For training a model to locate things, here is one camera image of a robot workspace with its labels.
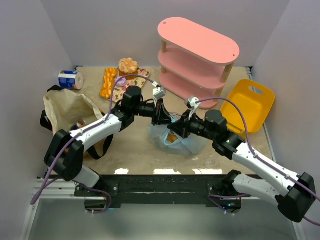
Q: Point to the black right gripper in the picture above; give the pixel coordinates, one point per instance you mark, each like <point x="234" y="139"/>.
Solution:
<point x="185" y="127"/>

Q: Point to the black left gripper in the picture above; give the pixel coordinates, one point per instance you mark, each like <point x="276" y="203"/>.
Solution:
<point x="157" y="112"/>

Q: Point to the glazed cruller donut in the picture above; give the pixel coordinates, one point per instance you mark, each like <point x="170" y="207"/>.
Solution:
<point x="171" y="138"/>

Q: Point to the blue printed plastic bag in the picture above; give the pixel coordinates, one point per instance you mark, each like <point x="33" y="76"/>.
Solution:
<point x="190" y="146"/>

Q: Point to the silver drink can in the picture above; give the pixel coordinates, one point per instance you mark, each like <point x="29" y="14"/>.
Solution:
<point x="78" y="125"/>

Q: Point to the brown paper tote bag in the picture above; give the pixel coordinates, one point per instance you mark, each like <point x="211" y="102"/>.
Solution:
<point x="63" y="108"/>

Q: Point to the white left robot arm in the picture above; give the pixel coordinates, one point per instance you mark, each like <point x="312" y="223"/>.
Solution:
<point x="66" y="152"/>

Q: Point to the floral rectangular tray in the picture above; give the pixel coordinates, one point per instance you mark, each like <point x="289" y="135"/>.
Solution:
<point x="119" y="91"/>

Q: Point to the purple frosted donut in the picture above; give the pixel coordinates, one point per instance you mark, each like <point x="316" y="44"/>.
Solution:
<point x="120" y="81"/>

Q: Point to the pink three-tier shelf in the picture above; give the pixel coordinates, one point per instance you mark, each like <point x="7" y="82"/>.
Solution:
<point x="195" y="60"/>

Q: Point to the orange frosted cupcake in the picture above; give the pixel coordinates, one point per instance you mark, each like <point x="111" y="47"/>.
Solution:
<point x="127" y="66"/>

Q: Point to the twisted orange bread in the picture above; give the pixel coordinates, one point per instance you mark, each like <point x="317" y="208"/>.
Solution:
<point x="110" y="74"/>

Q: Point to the yellow plastic basket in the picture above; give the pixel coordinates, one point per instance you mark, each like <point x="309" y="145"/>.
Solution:
<point x="254" y="101"/>

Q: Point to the blue white carton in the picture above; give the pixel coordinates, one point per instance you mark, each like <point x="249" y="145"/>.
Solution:
<point x="72" y="80"/>

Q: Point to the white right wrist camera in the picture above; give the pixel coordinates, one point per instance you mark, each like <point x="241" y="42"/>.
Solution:
<point x="192" y="104"/>

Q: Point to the black table front frame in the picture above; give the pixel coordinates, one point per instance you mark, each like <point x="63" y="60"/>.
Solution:
<point x="175" y="189"/>

